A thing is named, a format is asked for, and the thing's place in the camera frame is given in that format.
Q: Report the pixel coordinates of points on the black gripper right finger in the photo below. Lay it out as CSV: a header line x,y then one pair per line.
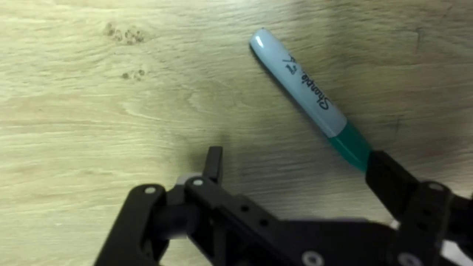
x,y
422,212

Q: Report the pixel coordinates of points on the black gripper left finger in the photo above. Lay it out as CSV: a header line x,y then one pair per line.
x,y
137,222

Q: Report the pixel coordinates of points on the green Sharpie marker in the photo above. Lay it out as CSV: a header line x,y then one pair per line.
x,y
304,89

